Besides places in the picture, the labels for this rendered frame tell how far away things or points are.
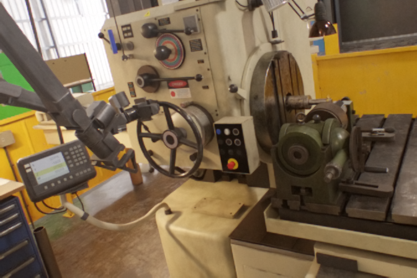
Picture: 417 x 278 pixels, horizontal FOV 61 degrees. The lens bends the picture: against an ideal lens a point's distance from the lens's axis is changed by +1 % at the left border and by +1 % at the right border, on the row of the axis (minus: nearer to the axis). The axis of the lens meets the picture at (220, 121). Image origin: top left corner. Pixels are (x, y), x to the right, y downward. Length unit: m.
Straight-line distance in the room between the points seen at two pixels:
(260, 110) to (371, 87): 2.36
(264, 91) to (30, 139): 2.95
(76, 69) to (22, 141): 6.39
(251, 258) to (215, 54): 1.12
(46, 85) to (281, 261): 1.46
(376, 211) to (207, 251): 1.12
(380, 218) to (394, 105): 2.56
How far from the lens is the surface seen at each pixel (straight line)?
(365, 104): 3.98
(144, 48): 1.88
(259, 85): 1.71
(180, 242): 2.36
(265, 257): 2.03
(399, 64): 3.85
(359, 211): 1.48
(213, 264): 2.28
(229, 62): 1.63
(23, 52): 0.96
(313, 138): 1.43
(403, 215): 1.46
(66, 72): 10.17
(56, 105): 0.98
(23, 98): 1.35
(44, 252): 3.00
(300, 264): 1.96
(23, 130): 4.11
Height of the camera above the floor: 1.76
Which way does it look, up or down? 15 degrees down
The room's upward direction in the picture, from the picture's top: 11 degrees counter-clockwise
